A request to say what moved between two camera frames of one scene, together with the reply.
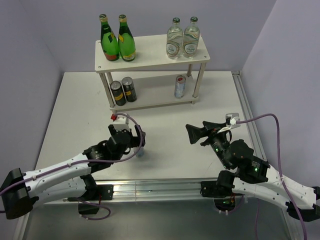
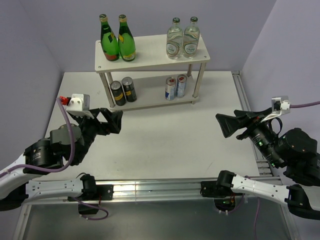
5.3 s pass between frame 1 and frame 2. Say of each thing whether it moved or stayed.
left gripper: moved
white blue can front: moved
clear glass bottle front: stayed
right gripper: moved
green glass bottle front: stayed
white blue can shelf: stayed
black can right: stayed
